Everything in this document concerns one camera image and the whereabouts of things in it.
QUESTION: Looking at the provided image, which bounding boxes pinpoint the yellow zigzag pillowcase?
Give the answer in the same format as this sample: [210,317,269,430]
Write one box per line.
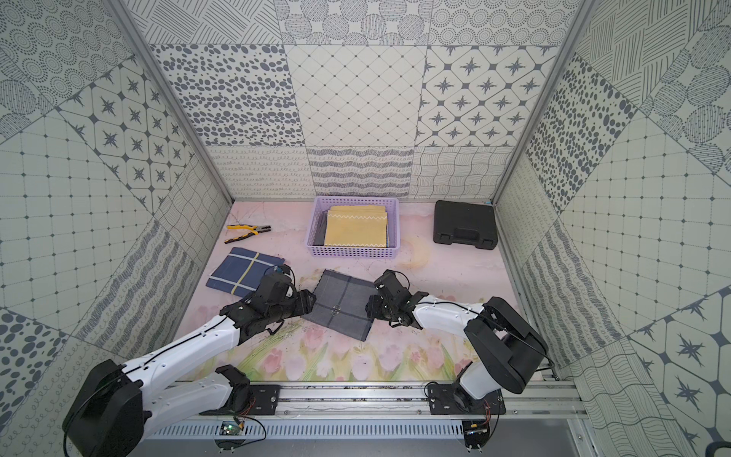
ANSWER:
[324,205,388,248]

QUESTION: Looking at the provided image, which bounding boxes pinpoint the black plastic tool case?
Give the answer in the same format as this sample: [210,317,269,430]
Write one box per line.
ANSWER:
[433,200,499,251]

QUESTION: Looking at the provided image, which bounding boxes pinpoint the purple plastic basket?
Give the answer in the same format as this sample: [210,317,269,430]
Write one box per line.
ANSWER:
[306,196,401,258]

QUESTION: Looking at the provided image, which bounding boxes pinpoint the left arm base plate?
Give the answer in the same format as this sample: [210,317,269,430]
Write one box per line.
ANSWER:
[219,384,281,416]

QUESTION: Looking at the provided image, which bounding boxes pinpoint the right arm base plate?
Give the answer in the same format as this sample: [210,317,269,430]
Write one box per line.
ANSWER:
[424,382,506,415]

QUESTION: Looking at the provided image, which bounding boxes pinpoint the yellow handled pliers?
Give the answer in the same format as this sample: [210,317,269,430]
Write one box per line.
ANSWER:
[225,225,271,244]

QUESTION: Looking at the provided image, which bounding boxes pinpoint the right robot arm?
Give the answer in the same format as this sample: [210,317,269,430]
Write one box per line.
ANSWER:
[365,287,547,404]

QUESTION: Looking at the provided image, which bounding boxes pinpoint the aluminium mounting rail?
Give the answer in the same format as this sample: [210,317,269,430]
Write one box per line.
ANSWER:
[116,379,589,421]

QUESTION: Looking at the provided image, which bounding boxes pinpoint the black grid pillowcase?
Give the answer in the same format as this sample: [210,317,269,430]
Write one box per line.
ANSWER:
[312,211,329,247]

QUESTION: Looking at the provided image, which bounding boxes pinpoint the navy striped cloth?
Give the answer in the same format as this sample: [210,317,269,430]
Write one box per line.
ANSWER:
[206,248,285,297]

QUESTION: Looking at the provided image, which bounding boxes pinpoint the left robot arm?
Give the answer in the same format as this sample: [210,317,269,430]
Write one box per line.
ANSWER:
[62,284,316,456]

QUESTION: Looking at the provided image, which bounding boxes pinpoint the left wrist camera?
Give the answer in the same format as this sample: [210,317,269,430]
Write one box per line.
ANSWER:
[261,265,296,301]

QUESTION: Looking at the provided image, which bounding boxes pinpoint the white vented cable duct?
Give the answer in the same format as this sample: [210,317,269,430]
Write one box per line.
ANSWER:
[152,419,463,440]

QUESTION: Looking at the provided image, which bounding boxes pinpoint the dark grey plaid pillowcase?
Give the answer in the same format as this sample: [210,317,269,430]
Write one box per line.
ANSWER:
[304,270,376,342]

